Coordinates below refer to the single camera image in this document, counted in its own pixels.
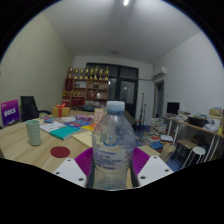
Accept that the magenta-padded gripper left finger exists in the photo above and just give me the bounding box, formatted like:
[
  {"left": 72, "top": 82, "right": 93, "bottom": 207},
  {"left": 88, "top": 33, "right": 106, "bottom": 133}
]
[{"left": 53, "top": 147, "right": 95, "bottom": 188}]

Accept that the grey armchair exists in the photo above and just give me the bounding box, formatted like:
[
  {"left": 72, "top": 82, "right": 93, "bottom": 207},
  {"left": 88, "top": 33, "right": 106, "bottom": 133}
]
[{"left": 124, "top": 109, "right": 142, "bottom": 133}]

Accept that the black tripod stand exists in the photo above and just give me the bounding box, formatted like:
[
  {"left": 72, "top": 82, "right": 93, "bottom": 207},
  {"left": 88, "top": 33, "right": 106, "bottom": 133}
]
[{"left": 139, "top": 92, "right": 148, "bottom": 132}]

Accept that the pale green ribbed cup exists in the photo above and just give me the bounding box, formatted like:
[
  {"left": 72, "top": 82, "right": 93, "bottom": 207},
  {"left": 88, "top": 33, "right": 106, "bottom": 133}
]
[{"left": 25, "top": 119, "right": 42, "bottom": 147}]

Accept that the pink packaged item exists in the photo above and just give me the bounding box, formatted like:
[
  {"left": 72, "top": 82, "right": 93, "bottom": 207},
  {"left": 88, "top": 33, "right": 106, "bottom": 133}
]
[{"left": 75, "top": 114, "right": 95, "bottom": 123}]

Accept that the wooden seat chair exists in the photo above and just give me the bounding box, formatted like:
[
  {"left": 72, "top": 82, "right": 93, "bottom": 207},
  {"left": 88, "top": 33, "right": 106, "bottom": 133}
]
[{"left": 171, "top": 138, "right": 198, "bottom": 168}]

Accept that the yellow orange book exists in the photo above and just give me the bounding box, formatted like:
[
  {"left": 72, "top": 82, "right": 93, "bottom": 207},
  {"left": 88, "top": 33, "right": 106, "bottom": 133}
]
[{"left": 80, "top": 123, "right": 98, "bottom": 132}]

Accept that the teal book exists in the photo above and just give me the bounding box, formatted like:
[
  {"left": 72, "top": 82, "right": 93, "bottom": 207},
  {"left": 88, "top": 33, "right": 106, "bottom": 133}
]
[{"left": 49, "top": 126, "right": 81, "bottom": 141}]

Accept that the clear plastic water bottle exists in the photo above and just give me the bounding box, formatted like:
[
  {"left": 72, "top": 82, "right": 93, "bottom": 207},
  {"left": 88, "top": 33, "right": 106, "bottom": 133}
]
[{"left": 91, "top": 100, "right": 137, "bottom": 191}]

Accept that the purple sign board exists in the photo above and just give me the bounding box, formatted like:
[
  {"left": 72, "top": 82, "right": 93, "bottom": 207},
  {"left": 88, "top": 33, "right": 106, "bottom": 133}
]
[{"left": 0, "top": 99, "right": 21, "bottom": 127}]

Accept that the white round stool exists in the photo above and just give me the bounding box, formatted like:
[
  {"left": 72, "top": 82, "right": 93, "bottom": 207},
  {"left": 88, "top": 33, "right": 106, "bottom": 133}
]
[{"left": 183, "top": 145, "right": 207, "bottom": 169}]

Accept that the yellow gift box red ribbon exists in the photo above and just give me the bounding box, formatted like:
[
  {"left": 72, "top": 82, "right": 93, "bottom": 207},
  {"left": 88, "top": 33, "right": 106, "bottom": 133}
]
[{"left": 52, "top": 103, "right": 71, "bottom": 118}]

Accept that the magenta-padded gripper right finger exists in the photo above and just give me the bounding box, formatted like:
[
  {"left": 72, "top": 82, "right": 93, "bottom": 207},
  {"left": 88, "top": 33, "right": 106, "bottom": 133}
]
[{"left": 129, "top": 147, "right": 175, "bottom": 189}]

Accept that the black office chair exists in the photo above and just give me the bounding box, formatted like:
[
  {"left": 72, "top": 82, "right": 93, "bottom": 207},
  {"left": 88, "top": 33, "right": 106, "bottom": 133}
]
[{"left": 20, "top": 95, "right": 53, "bottom": 123}]

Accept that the white air conditioner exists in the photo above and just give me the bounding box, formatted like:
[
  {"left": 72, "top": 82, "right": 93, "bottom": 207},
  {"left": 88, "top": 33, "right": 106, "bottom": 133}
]
[{"left": 152, "top": 66, "right": 167, "bottom": 81}]

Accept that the low wooden side table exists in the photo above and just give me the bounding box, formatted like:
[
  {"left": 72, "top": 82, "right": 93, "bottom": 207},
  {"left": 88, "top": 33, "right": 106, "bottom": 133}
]
[{"left": 134, "top": 144, "right": 161, "bottom": 157}]

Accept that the blue red printed book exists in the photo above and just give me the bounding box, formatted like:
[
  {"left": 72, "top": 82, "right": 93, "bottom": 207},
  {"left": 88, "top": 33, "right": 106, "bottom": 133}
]
[{"left": 42, "top": 115, "right": 58, "bottom": 124}]

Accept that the stack of books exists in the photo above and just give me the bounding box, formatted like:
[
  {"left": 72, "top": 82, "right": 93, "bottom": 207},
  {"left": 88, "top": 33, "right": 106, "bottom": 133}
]
[{"left": 144, "top": 117, "right": 174, "bottom": 149}]

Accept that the black framed glass door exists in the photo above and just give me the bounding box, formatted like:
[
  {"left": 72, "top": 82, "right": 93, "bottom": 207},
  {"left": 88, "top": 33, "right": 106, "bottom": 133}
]
[{"left": 85, "top": 62, "right": 139, "bottom": 118}]

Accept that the cluttered wooden side desk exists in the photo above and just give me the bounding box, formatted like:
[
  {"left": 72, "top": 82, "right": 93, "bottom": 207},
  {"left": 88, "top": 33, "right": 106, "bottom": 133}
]
[{"left": 164, "top": 114, "right": 224, "bottom": 164}]

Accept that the wooden shelf unit with trophies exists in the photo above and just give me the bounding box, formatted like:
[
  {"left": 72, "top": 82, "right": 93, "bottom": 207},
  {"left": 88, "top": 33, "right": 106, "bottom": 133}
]
[{"left": 61, "top": 66, "right": 110, "bottom": 109}]

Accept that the white paper sheet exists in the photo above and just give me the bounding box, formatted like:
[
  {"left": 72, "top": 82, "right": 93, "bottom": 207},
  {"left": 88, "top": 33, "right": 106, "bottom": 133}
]
[{"left": 39, "top": 121, "right": 66, "bottom": 133}]

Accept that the brown paper bag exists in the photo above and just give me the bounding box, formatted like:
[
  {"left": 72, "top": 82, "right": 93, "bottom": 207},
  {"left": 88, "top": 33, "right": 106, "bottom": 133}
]
[{"left": 159, "top": 143, "right": 176, "bottom": 163}]

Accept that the tan flat notebook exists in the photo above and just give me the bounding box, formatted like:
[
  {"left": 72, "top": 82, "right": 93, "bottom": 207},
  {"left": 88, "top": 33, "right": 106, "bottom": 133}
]
[{"left": 71, "top": 130, "right": 94, "bottom": 148}]

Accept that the orange standing card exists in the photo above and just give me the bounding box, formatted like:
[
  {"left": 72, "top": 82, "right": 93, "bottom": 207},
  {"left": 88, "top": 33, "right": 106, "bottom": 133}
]
[{"left": 93, "top": 107, "right": 107, "bottom": 124}]

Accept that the black computer monitor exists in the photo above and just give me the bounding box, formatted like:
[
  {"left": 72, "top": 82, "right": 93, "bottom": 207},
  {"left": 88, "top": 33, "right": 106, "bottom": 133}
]
[{"left": 166, "top": 101, "right": 180, "bottom": 115}]

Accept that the flat round red coaster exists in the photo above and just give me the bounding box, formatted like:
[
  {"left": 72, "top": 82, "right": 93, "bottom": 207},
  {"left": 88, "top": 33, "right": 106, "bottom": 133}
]
[{"left": 49, "top": 145, "right": 71, "bottom": 159}]

